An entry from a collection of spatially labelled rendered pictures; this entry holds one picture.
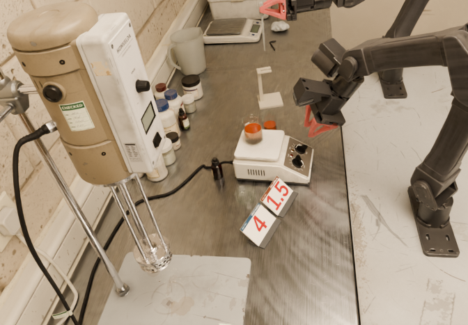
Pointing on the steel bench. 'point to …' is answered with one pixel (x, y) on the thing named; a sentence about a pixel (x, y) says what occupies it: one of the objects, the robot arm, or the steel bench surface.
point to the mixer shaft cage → (152, 247)
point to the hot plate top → (259, 152)
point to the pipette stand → (269, 100)
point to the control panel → (300, 156)
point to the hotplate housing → (269, 169)
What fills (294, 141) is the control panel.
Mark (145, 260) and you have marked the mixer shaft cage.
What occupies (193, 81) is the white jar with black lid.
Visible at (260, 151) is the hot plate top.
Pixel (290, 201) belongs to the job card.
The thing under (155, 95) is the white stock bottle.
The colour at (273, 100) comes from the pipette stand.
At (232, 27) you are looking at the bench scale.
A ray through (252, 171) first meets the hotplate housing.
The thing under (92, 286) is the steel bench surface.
